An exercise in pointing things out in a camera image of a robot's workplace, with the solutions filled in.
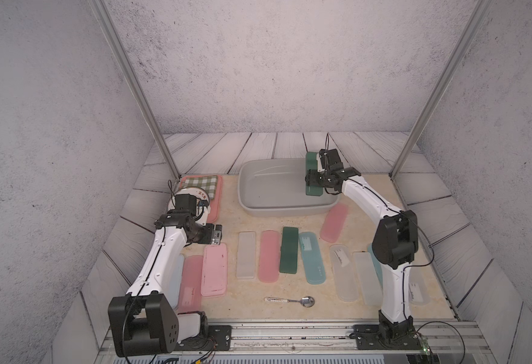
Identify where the light pink ridged pencil case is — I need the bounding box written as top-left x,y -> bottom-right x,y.
201,244 -> 228,297

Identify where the frosted white pencil case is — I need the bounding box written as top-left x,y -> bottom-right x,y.
236,231 -> 256,280

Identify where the metal spoon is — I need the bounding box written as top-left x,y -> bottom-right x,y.
264,296 -> 315,308

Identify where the pink plastic tray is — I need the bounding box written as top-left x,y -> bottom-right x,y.
179,175 -> 223,223

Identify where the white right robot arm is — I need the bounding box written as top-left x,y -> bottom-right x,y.
305,149 -> 419,344

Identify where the teal pencil case with label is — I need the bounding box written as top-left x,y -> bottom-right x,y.
299,232 -> 326,285

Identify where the grey plastic storage box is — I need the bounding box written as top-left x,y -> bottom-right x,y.
237,158 -> 340,218

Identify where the left aluminium frame post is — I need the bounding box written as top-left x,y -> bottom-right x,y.
89,0 -> 182,180

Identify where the light blue pencil case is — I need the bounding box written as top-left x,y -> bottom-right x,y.
165,254 -> 185,310

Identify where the dark green pencil case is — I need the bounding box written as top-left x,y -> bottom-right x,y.
305,152 -> 323,197
279,227 -> 299,275

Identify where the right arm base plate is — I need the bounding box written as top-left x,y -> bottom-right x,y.
349,325 -> 423,351

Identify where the translucent pink pencil case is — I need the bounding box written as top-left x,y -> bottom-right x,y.
320,203 -> 349,244

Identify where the round patterned ceramic plate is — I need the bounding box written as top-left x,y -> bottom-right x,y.
167,187 -> 211,225

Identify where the aluminium frame post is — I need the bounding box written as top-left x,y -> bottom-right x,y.
389,0 -> 493,181
89,0 -> 182,180

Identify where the right aluminium frame post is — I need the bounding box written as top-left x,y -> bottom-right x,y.
389,0 -> 493,181

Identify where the aluminium front rail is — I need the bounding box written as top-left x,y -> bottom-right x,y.
94,320 -> 499,364

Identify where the clear pencil case with label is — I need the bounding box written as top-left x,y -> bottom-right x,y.
330,244 -> 359,302

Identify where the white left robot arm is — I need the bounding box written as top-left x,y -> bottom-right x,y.
108,187 -> 222,359

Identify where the rose pink pencil case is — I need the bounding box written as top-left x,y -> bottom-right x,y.
178,255 -> 203,313

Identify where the clear case with label right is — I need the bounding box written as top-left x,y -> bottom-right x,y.
409,267 -> 431,306

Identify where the green checkered cloth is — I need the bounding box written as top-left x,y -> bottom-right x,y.
180,175 -> 219,200

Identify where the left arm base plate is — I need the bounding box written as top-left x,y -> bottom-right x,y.
175,325 -> 232,352

